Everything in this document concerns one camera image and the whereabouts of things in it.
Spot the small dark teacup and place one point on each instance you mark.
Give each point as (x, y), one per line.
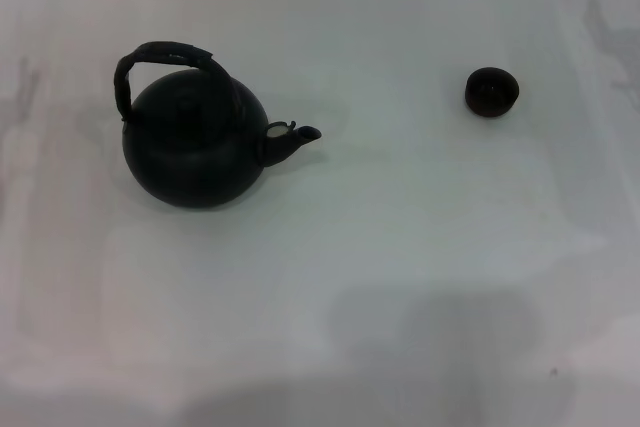
(492, 93)

